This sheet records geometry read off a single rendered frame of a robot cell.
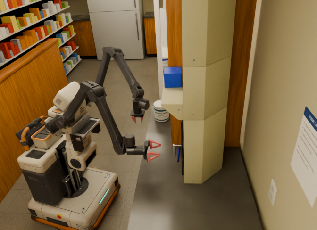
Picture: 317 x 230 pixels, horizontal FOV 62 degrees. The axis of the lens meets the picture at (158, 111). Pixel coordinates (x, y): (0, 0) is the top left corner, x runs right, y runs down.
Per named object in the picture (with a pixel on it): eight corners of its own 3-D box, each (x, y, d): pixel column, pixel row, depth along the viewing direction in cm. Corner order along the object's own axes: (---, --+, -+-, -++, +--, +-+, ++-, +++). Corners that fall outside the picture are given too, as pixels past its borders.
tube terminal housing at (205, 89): (218, 150, 191) (226, 45, 151) (224, 184, 163) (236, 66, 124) (183, 150, 193) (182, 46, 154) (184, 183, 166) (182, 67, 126)
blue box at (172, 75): (181, 80, 162) (181, 66, 157) (181, 87, 153) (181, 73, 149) (165, 80, 163) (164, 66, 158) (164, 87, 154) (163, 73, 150)
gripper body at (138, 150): (147, 140, 164) (136, 140, 165) (145, 151, 156) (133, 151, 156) (148, 148, 168) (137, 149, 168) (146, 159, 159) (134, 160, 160)
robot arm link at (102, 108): (97, 87, 166) (85, 92, 157) (104, 85, 163) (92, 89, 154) (124, 149, 172) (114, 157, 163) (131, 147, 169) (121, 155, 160)
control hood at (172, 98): (183, 93, 169) (182, 78, 164) (183, 120, 142) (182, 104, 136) (165, 93, 170) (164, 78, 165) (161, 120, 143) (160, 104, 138)
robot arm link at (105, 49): (112, 44, 209) (102, 42, 201) (123, 49, 202) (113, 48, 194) (96, 95, 223) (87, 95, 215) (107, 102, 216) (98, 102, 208)
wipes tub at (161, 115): (170, 114, 238) (169, 99, 230) (169, 122, 227) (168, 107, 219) (155, 114, 239) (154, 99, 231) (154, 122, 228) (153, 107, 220)
